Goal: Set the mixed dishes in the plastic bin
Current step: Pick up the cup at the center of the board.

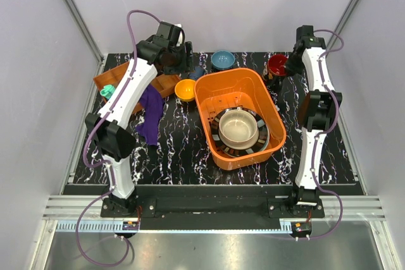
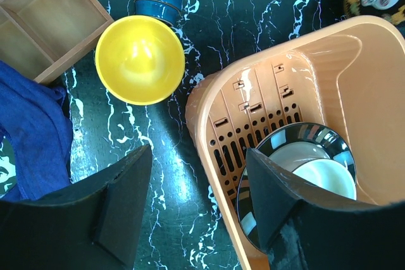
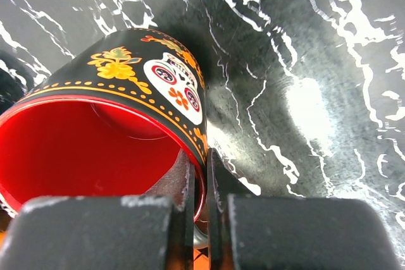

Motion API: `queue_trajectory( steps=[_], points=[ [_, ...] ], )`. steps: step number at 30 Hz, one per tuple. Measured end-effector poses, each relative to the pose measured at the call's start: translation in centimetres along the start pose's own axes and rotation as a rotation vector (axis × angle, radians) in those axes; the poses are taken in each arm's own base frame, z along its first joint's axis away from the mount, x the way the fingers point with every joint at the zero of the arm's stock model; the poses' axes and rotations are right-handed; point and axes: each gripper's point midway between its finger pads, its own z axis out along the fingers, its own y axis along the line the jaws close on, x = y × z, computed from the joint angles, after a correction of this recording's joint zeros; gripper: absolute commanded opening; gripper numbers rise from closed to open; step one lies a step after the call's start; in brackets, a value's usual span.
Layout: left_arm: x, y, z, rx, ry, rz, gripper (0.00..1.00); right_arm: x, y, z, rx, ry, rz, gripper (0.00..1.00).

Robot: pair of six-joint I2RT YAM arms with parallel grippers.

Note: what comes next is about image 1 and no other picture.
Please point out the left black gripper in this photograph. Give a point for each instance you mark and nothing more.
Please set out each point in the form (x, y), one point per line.
(186, 65)

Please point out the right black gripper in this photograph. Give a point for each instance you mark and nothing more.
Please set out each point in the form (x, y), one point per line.
(292, 69)

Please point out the black skull mug red inside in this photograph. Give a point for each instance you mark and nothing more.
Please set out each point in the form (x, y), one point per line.
(274, 72)

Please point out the yellow orange small bowl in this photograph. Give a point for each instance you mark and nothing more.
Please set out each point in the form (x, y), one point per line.
(184, 90)

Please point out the beige grey ceramic bowl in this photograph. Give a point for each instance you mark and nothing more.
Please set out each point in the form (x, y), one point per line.
(238, 129)

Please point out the black striped cream plate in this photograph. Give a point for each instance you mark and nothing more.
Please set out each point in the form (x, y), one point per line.
(258, 146)

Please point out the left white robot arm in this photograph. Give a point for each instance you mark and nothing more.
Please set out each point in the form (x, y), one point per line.
(167, 50)

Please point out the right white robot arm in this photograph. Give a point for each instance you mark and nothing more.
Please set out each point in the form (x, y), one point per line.
(317, 116)

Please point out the orange plastic dish bin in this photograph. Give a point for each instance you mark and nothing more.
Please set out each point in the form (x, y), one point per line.
(242, 87)

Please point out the dark blue small cup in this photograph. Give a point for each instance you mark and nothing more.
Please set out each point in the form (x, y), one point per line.
(197, 73)

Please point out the teal blue ceramic bowl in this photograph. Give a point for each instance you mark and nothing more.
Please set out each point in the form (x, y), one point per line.
(222, 60)

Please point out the purple cloth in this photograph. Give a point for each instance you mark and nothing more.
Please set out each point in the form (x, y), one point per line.
(153, 104)

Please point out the mint green sock bundle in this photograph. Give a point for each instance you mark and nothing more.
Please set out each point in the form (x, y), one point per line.
(107, 91)

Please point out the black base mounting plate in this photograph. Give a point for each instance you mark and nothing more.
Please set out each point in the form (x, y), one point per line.
(215, 207)

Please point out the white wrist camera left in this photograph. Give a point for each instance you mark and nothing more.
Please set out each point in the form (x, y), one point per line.
(181, 37)

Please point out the aluminium frame rail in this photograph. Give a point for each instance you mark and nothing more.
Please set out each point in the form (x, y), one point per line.
(83, 29)

